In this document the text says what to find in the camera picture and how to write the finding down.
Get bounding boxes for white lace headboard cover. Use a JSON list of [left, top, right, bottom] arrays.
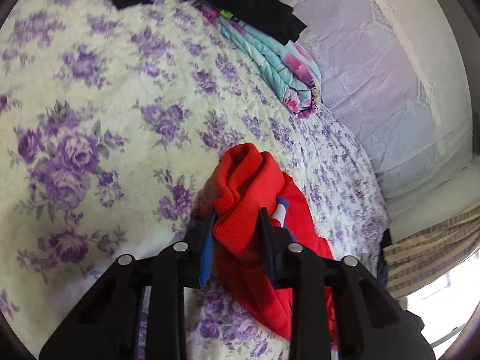
[[281, 0, 472, 203]]

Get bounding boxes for purple floral bedspread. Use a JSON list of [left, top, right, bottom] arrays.
[[1, 0, 389, 355]]

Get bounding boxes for beige striped curtain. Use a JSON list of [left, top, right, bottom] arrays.
[[383, 202, 480, 299]]

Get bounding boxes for turquoise pink floral quilt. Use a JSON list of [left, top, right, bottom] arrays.
[[199, 2, 322, 119]]

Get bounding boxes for red track pants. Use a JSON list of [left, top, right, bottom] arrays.
[[212, 143, 333, 339]]

